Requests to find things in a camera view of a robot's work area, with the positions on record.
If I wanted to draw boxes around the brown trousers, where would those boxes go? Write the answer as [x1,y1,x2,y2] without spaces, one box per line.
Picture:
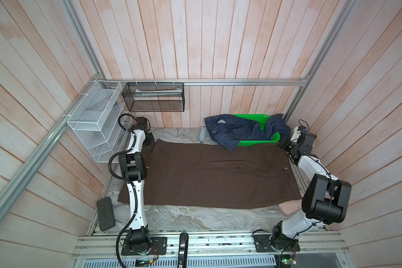
[117,139,303,210]

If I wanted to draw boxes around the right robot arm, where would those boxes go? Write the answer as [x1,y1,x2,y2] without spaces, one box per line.
[269,126,352,251]

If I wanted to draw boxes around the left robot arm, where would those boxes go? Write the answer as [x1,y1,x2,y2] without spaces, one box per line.
[108,113,151,251]

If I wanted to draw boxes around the green plastic basket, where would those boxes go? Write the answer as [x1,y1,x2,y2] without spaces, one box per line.
[235,114,280,146]

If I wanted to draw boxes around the dark blue denim jeans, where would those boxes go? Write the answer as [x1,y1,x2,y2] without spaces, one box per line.
[204,114,291,151]

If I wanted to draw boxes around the black rectangular pad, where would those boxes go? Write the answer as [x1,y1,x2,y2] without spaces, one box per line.
[97,197,116,232]

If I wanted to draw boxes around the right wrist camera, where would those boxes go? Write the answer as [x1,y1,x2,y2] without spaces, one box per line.
[291,126,317,146]

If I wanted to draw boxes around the black corrugated cable hose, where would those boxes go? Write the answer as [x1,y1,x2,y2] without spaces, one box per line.
[108,113,138,268]

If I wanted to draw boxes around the black wire mesh basket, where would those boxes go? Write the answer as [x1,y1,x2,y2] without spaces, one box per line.
[122,82,185,112]

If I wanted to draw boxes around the white wire mesh shelf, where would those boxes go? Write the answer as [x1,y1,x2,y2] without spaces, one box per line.
[67,80,126,163]

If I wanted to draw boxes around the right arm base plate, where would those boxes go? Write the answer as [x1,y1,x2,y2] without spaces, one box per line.
[252,233,301,253]

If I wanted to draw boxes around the aluminium front rail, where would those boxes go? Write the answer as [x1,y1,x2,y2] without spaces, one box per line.
[71,231,350,260]

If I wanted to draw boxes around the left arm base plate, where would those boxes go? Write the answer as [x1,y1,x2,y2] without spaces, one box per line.
[121,236,168,257]

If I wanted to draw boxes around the black handle on rail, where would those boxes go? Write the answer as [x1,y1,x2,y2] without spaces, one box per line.
[177,232,189,268]

